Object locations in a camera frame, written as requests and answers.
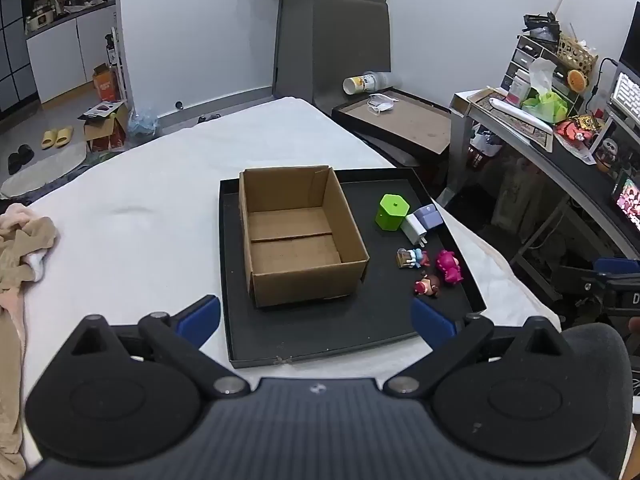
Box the green hexagonal container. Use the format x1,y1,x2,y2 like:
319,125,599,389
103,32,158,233
375,194,411,232

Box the orange box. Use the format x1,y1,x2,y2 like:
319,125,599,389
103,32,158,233
92,63,121,103

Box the white cabinet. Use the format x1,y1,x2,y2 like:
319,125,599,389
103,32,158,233
25,2,119,106

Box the white tissue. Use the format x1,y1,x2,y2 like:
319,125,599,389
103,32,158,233
527,57,557,99

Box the brown floor carton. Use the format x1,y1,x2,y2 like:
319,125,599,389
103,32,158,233
77,101,130,154

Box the grey chair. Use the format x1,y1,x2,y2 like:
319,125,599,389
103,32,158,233
311,0,392,117

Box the red and white package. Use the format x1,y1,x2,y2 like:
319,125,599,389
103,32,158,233
467,131,503,169

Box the small drawer organiser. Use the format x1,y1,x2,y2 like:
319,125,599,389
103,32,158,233
501,35,562,94

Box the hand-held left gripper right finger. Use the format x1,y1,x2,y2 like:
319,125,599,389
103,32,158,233
382,299,568,401

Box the grey floor rug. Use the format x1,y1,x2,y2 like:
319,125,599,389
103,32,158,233
0,142,102,200

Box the black cable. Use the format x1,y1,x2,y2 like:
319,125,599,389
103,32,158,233
592,57,619,97

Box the wicker basket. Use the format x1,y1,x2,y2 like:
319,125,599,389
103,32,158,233
556,34,599,72

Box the beige clothing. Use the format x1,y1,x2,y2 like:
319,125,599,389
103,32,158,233
0,203,60,480

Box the red snack packet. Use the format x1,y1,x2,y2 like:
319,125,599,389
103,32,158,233
555,116,609,154

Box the cardboard box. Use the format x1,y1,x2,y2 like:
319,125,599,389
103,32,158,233
238,165,371,309

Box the light purple adapter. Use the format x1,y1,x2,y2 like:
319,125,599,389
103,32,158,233
415,205,443,234

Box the white cloth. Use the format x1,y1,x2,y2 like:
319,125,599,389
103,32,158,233
22,251,50,282

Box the white charger plug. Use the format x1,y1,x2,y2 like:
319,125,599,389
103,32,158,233
401,213,430,250

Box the magenta bear figurine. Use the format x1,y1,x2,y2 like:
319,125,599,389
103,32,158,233
434,249,465,285

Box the blue figurine with glass jar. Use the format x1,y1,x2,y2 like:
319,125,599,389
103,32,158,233
396,248,431,271

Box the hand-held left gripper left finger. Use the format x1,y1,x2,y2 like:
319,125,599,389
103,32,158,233
70,294,252,401

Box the lit phone screen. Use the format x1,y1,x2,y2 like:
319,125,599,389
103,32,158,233
612,175,640,234

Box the white jar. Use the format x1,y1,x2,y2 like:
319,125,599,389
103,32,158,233
506,69,532,106

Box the grey desk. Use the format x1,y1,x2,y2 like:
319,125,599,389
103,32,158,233
450,88,640,261

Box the white face mask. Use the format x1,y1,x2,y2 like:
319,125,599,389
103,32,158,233
367,93,400,116

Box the green plastic bag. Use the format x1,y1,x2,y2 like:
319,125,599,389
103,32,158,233
521,89,570,125

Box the black device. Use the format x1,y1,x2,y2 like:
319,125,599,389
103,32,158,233
523,12,562,36

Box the clear blue plastic bag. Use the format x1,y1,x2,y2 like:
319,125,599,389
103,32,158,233
127,106,160,137

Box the large black tray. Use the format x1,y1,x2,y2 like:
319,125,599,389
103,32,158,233
218,166,488,370

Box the black monitor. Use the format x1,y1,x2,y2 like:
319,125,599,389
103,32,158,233
619,2,640,82

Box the brown-haired doll figurine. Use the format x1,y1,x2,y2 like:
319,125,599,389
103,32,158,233
412,272,442,299

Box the white keyboard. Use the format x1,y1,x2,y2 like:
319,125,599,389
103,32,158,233
611,72,640,124

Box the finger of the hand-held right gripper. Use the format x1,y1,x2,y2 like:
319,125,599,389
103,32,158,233
593,257,640,317

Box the brown-lined black tray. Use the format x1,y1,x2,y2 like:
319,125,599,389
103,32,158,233
331,87,454,167

